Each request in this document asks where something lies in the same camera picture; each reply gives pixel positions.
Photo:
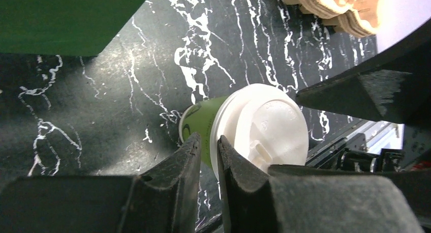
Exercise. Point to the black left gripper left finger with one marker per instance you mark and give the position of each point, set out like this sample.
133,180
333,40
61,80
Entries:
163,199

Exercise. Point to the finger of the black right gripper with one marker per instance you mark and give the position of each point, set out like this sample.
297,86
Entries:
392,86

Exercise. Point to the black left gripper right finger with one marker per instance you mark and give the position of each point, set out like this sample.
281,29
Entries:
291,198

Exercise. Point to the brown pulp cup carrier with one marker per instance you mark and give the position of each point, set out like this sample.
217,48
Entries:
359,18

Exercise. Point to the green paper coffee cup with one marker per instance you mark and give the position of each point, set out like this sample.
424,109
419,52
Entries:
200,118

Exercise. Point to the green kraft paper bag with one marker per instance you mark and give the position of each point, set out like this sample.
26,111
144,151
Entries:
68,27

